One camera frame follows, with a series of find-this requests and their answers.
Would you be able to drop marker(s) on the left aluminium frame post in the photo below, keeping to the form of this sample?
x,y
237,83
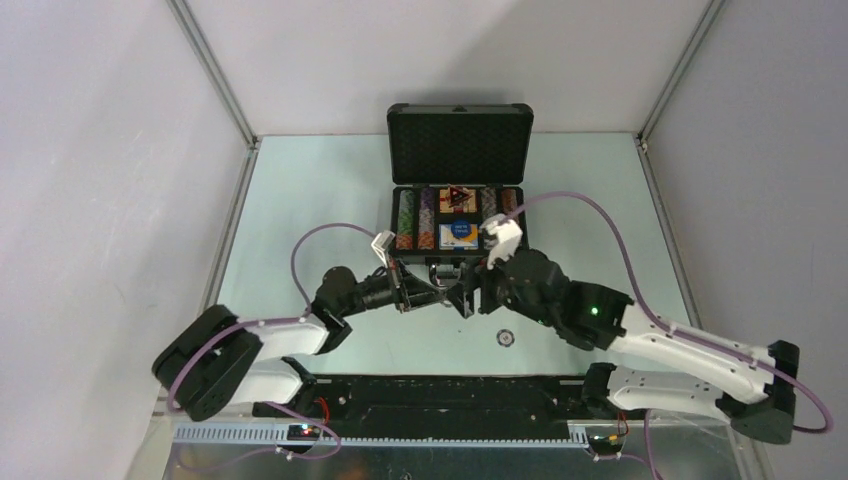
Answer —
x,y
200,45

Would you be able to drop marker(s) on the blue card deck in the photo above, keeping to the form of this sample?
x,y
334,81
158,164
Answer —
x,y
447,242

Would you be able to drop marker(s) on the red card deck box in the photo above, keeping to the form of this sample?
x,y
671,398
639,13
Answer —
x,y
470,206

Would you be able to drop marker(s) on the right aluminium frame post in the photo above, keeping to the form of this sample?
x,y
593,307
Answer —
x,y
703,27

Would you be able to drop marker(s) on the green chip row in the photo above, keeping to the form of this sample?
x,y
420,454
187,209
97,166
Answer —
x,y
405,221

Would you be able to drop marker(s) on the blue small blind button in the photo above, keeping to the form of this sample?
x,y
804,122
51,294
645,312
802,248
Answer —
x,y
461,229

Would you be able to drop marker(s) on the grey poker chip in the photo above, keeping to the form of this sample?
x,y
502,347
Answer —
x,y
505,338

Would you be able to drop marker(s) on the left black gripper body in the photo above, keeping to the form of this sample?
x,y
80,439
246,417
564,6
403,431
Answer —
x,y
384,291

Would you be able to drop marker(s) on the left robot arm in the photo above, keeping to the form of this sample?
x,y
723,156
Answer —
x,y
222,359

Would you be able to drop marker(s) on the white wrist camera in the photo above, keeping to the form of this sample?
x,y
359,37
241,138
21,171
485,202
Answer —
x,y
501,238
381,246

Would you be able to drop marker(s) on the aluminium frame post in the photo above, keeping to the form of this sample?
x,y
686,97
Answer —
x,y
703,27
200,45

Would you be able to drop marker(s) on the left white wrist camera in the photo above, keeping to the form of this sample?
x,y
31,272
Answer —
x,y
381,246

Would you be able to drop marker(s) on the blue orange chip row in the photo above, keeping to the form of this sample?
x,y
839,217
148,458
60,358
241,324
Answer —
x,y
489,205

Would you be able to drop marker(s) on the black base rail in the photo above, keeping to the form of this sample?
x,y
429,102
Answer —
x,y
418,407

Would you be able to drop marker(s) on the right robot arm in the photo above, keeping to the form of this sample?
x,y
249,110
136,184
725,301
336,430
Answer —
x,y
747,387

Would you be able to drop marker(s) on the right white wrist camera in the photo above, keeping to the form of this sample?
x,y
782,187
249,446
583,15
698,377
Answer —
x,y
501,238

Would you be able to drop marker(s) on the red triangular dealer button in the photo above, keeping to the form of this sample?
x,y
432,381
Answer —
x,y
457,195

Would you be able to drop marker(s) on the black poker case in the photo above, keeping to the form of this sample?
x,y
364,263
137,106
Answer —
x,y
467,145

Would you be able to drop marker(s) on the brown chip row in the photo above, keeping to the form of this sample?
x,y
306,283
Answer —
x,y
509,201

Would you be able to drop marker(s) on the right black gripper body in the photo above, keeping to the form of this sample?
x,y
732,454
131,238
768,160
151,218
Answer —
x,y
495,290

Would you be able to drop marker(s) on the purple blue chip row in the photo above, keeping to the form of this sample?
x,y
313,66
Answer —
x,y
425,240

